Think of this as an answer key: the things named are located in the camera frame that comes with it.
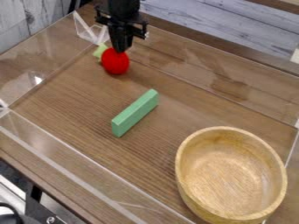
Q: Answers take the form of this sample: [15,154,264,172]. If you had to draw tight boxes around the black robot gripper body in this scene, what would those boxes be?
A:
[94,0,148,39]

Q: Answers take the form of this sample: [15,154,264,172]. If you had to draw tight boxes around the clear acrylic tray walls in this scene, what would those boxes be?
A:
[0,17,299,224]

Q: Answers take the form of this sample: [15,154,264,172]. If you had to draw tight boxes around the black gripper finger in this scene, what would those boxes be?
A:
[125,28,133,51]
[108,26,125,53]

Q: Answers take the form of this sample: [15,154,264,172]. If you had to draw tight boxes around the black table leg bracket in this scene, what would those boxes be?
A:
[23,185,81,224]

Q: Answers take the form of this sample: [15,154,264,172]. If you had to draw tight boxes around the green rectangular block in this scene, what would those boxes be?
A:
[110,89,158,137]

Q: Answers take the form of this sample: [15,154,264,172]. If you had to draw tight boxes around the clear acrylic corner bracket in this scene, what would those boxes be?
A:
[71,11,109,46]

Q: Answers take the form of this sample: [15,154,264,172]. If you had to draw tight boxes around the black cable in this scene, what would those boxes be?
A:
[0,202,23,224]

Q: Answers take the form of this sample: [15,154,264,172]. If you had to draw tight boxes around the red plush tomato toy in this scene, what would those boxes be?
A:
[92,43,129,75]

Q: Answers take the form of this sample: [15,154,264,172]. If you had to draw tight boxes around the wooden bowl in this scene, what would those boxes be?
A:
[174,126,286,224]

